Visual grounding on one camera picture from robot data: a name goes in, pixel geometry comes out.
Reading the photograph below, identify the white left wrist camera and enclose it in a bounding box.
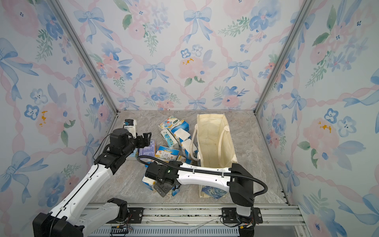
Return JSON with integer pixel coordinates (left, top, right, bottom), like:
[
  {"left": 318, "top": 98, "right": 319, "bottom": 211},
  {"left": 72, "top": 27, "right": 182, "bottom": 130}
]
[{"left": 123, "top": 119, "right": 137, "bottom": 138}]

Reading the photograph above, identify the blue white tissue pack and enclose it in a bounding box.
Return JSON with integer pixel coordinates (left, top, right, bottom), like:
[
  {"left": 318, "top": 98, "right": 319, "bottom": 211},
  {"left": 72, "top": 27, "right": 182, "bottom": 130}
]
[
  {"left": 169, "top": 119, "right": 191, "bottom": 145},
  {"left": 171, "top": 185, "right": 180, "bottom": 197},
  {"left": 142, "top": 176, "right": 157, "bottom": 192}
]

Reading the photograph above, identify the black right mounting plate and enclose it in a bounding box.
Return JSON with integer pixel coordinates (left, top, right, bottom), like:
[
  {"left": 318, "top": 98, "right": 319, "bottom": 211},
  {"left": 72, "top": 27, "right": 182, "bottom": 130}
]
[{"left": 220, "top": 207, "right": 263, "bottom": 225}]

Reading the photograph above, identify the blue white tissue pack front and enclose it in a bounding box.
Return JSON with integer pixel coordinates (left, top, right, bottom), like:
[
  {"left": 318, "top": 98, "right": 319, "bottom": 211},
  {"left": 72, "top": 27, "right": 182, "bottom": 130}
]
[{"left": 171, "top": 185, "right": 180, "bottom": 197}]

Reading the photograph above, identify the cream canvas tote bag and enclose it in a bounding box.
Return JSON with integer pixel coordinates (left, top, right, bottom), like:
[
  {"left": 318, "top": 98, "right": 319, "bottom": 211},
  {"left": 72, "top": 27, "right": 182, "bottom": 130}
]
[{"left": 191, "top": 114, "right": 238, "bottom": 199}]

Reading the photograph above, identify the blue tissue pack near bag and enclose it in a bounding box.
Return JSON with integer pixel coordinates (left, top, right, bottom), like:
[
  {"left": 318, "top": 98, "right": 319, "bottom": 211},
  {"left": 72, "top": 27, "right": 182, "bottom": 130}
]
[{"left": 181, "top": 138, "right": 199, "bottom": 161}]

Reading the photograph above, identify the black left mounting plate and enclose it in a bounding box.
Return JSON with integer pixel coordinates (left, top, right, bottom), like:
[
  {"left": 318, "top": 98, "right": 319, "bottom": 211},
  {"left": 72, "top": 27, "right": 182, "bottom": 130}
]
[{"left": 107, "top": 207, "right": 145, "bottom": 225}]

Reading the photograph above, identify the right aluminium corner post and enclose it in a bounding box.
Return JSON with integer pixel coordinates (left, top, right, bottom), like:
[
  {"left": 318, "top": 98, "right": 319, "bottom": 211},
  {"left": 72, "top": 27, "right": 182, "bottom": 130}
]
[{"left": 254, "top": 0, "right": 314, "bottom": 115}]

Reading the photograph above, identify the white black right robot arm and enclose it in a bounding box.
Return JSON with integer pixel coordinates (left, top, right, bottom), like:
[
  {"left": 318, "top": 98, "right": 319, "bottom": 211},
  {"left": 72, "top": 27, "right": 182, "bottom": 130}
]
[{"left": 143, "top": 161, "right": 268, "bottom": 228}]

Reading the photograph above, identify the purple tissue pack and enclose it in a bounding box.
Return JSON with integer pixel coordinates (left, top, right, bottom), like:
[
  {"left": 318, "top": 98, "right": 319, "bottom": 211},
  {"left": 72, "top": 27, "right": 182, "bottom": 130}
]
[{"left": 138, "top": 140, "right": 156, "bottom": 157}]

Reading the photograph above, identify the black corrugated cable conduit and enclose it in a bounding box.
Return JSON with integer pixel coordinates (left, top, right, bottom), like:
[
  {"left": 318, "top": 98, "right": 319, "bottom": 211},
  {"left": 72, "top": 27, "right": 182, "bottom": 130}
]
[{"left": 137, "top": 155, "right": 268, "bottom": 198}]

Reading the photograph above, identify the blue cartoon tissue pack centre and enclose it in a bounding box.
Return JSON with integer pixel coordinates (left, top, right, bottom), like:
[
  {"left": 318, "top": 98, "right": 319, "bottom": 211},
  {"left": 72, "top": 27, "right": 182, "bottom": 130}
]
[{"left": 155, "top": 146, "right": 180, "bottom": 161}]

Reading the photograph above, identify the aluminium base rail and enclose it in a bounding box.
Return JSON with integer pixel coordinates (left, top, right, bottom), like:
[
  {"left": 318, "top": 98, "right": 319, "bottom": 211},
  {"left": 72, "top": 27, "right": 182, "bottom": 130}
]
[{"left": 82, "top": 203, "right": 310, "bottom": 237}]

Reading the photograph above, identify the teal tissue pack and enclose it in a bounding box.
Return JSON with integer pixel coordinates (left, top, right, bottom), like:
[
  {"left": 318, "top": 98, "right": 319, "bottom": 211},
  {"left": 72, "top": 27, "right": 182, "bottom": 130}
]
[{"left": 160, "top": 129, "right": 179, "bottom": 150}]

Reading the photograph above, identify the left aluminium corner post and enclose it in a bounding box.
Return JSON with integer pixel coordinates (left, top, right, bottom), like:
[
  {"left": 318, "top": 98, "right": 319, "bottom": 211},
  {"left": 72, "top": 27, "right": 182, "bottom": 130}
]
[{"left": 47, "top": 0, "right": 118, "bottom": 114}]

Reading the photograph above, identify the black mounting plate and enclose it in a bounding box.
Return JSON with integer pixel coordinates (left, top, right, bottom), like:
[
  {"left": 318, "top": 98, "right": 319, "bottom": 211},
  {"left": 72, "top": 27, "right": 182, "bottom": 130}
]
[
  {"left": 107, "top": 207, "right": 145, "bottom": 225},
  {"left": 220, "top": 207, "right": 263, "bottom": 225}
]

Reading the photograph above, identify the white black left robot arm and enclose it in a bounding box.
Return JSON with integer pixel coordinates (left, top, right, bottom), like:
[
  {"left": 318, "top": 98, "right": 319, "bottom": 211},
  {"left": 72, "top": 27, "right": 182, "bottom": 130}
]
[{"left": 33, "top": 128, "right": 152, "bottom": 237}]

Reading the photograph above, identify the aluminium corner post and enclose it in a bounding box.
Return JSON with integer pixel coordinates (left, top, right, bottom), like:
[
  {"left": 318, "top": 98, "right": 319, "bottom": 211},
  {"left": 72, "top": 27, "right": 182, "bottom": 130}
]
[
  {"left": 254, "top": 0, "right": 314, "bottom": 115},
  {"left": 47, "top": 0, "right": 118, "bottom": 114}
]

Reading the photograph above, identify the blue white tissue pack back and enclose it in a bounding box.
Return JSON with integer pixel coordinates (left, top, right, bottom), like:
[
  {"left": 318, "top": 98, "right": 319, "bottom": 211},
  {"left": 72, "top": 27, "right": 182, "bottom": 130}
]
[{"left": 169, "top": 119, "right": 191, "bottom": 145}]

